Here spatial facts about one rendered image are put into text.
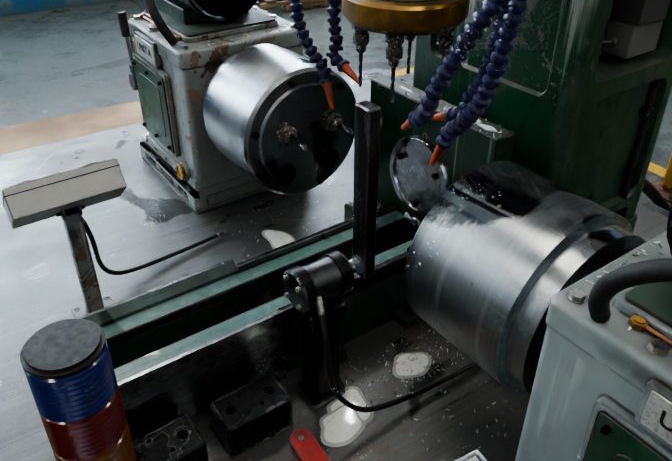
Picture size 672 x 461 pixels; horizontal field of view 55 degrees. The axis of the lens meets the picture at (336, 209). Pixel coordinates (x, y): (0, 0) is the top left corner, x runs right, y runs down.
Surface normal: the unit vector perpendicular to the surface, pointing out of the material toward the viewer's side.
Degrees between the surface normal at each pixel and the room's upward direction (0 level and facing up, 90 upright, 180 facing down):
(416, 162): 90
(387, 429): 0
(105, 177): 51
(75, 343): 0
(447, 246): 58
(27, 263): 0
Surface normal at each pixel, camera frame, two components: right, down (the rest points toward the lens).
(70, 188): 0.44, -0.20
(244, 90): -0.60, -0.36
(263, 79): -0.39, -0.60
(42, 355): 0.00, -0.85
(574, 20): -0.82, 0.31
